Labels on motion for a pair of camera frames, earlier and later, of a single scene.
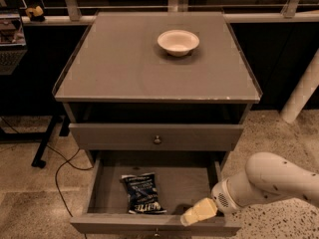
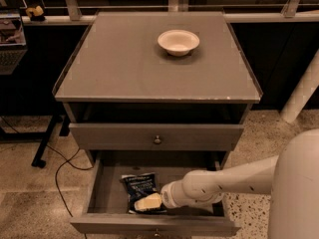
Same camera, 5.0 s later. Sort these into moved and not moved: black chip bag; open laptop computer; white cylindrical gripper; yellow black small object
Moved: white cylindrical gripper
Not moved: open laptop computer; black chip bag; yellow black small object
